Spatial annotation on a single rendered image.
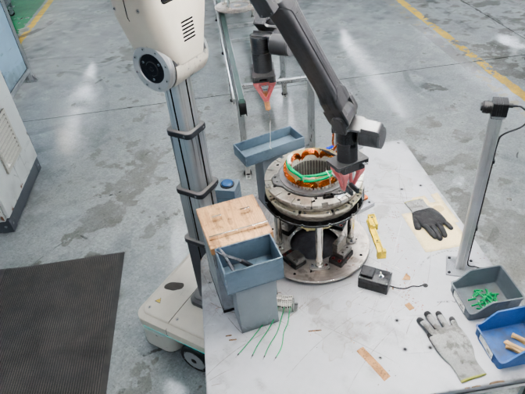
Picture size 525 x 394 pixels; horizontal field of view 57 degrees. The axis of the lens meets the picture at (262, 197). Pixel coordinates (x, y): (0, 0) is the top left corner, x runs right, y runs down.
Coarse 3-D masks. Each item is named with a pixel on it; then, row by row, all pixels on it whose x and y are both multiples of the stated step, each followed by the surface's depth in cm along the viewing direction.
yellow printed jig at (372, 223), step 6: (372, 216) 184; (366, 222) 183; (372, 222) 181; (372, 228) 179; (372, 234) 177; (378, 240) 174; (378, 246) 172; (378, 252) 166; (384, 252) 166; (378, 258) 168; (384, 258) 168
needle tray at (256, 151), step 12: (276, 132) 188; (288, 132) 191; (240, 144) 183; (252, 144) 186; (264, 144) 188; (276, 144) 187; (288, 144) 180; (300, 144) 183; (240, 156) 179; (252, 156) 176; (264, 156) 178; (276, 156) 181; (264, 168) 183; (264, 180) 186; (264, 192) 191; (264, 204) 196
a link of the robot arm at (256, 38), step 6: (258, 30) 135; (252, 36) 134; (258, 36) 134; (264, 36) 133; (252, 42) 135; (258, 42) 134; (264, 42) 134; (252, 48) 136; (258, 48) 135; (264, 48) 135; (258, 54) 136; (264, 54) 136
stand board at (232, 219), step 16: (208, 208) 152; (224, 208) 152; (240, 208) 151; (256, 208) 150; (208, 224) 146; (224, 224) 146; (240, 224) 145; (208, 240) 141; (224, 240) 140; (240, 240) 139
